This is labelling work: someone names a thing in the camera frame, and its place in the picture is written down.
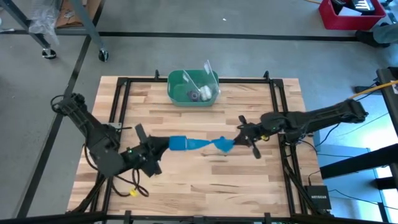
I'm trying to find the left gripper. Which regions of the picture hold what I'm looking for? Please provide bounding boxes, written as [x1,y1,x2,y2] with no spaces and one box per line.
[119,123,171,178]

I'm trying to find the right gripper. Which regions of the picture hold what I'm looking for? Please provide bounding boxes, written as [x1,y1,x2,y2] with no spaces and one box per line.
[233,111,284,160]

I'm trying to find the blue elastic bandage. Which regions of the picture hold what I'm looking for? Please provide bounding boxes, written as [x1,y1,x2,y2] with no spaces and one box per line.
[169,134,236,154]

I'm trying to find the clear plastic zip bag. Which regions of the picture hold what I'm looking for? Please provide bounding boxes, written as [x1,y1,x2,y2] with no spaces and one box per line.
[182,59,222,103]

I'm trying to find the white gauze roll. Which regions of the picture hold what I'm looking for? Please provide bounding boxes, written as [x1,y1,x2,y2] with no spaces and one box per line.
[199,85,213,102]

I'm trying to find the black tape roll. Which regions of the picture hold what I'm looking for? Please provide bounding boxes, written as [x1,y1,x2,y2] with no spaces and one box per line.
[187,89,201,103]

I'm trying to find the green plastic bin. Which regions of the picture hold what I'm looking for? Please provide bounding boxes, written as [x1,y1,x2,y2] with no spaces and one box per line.
[167,68,220,108]

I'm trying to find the black metal beam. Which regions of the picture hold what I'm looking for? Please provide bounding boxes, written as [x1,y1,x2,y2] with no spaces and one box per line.
[320,143,398,180]

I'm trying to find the person's shoe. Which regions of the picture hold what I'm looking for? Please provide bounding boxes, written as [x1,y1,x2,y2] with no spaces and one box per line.
[354,29,379,48]

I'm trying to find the red plastic crate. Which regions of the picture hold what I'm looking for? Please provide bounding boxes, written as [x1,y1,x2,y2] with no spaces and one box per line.
[318,0,387,31]

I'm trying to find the brown cardboard sheet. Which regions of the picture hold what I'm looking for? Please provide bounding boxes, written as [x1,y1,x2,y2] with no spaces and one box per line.
[55,0,103,29]

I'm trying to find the clear plastic wrap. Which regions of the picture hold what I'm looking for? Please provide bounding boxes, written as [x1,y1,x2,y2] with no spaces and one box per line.
[29,4,60,46]

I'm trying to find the black keyboard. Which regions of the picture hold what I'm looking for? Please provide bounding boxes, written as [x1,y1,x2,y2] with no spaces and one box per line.
[330,0,379,14]

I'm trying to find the person's leg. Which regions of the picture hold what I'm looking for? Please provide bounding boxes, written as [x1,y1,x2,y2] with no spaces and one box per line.
[372,23,398,45]

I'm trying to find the black table frame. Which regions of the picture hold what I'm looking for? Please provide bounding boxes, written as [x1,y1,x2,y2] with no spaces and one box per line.
[65,70,332,224]

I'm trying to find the black network switch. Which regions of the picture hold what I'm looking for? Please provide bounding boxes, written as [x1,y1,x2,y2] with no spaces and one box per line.
[303,185,332,210]

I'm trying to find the grey metal cart frame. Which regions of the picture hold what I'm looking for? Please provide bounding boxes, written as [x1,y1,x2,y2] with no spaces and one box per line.
[0,0,109,62]

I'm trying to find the yellow hanging cable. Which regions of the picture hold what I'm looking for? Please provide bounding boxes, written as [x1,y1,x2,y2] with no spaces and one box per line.
[348,80,398,100]

